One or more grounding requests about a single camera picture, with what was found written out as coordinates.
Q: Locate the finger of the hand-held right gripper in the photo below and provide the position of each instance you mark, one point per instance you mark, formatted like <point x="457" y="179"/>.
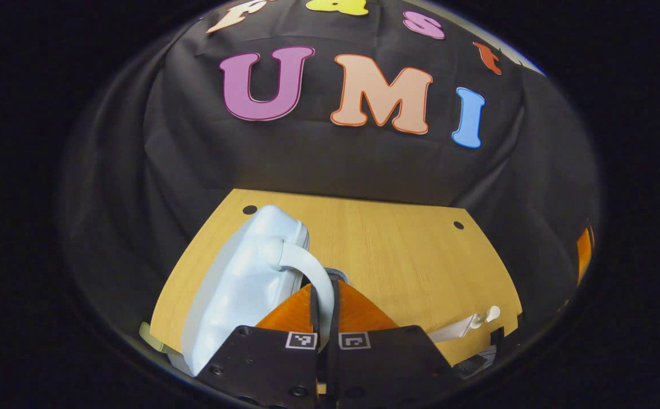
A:
<point x="584" y="255"/>

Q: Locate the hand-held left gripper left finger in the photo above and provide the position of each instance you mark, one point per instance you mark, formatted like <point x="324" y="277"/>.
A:
<point x="314" y="321"/>

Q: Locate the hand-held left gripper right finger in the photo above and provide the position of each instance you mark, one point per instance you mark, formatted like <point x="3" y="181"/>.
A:
<point x="334" y="318"/>

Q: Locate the light blue suitcase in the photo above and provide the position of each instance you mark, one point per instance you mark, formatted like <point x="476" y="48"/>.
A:
<point x="239" y="278"/>

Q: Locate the white pump bottle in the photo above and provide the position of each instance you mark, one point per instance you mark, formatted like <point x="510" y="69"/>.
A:
<point x="460" y="328"/>

